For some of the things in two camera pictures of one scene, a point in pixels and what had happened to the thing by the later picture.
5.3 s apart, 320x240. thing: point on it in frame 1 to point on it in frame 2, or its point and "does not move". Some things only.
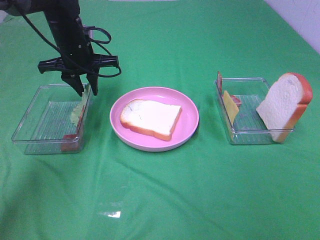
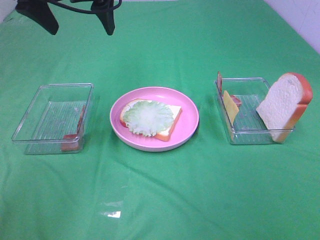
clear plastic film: [112, 195] does not move
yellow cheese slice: [231, 107] does not move
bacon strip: [70, 142] does not move
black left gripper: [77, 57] to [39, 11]
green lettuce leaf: [77, 109] to [147, 118]
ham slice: [219, 84] does not move
